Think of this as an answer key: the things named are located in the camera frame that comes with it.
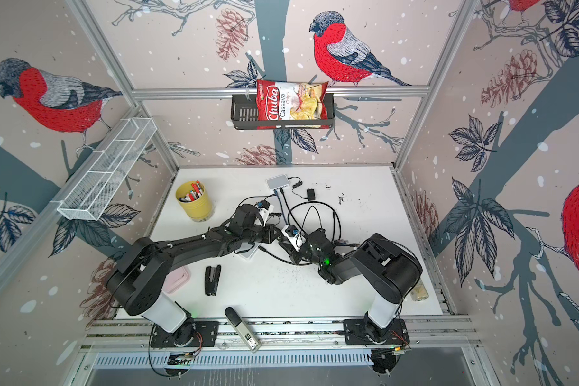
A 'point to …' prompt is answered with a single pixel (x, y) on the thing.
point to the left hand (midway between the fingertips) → (282, 233)
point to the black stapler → (211, 278)
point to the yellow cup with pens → (194, 199)
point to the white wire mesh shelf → (90, 194)
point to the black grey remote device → (242, 330)
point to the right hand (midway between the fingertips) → (280, 245)
